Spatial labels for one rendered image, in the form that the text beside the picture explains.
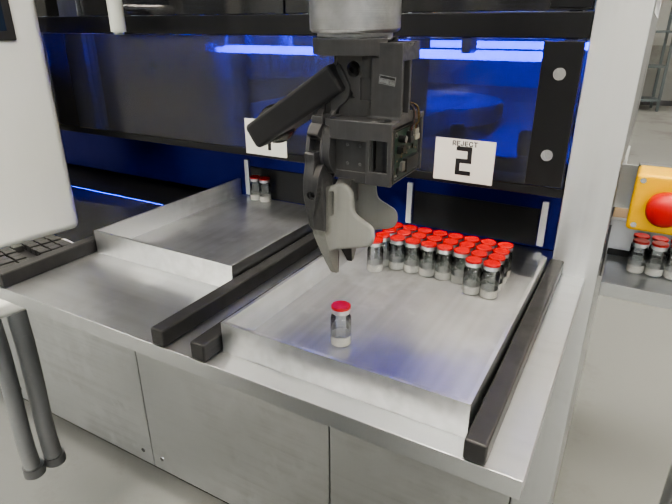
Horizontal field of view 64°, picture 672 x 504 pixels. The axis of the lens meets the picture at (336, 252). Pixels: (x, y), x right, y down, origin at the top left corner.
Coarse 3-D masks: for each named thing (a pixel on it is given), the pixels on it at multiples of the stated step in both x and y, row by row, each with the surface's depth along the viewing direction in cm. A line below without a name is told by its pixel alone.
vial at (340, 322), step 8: (336, 312) 55; (344, 312) 55; (336, 320) 55; (344, 320) 55; (336, 328) 55; (344, 328) 55; (336, 336) 56; (344, 336) 56; (336, 344) 56; (344, 344) 56
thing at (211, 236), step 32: (224, 192) 103; (128, 224) 84; (160, 224) 90; (192, 224) 91; (224, 224) 91; (256, 224) 91; (288, 224) 91; (128, 256) 77; (160, 256) 74; (192, 256) 70; (224, 256) 79; (256, 256) 72
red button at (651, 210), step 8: (664, 192) 63; (648, 200) 64; (656, 200) 62; (664, 200) 62; (648, 208) 63; (656, 208) 62; (664, 208) 62; (648, 216) 63; (656, 216) 62; (664, 216) 62; (656, 224) 63; (664, 224) 62
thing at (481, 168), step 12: (444, 144) 75; (456, 144) 74; (468, 144) 74; (480, 144) 73; (492, 144) 72; (444, 156) 76; (456, 156) 75; (480, 156) 73; (492, 156) 73; (444, 168) 76; (468, 168) 75; (480, 168) 74; (492, 168) 73; (456, 180) 76; (468, 180) 75; (480, 180) 75
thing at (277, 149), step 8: (248, 120) 91; (248, 136) 92; (248, 144) 92; (272, 144) 90; (280, 144) 89; (248, 152) 93; (256, 152) 92; (264, 152) 91; (272, 152) 90; (280, 152) 90
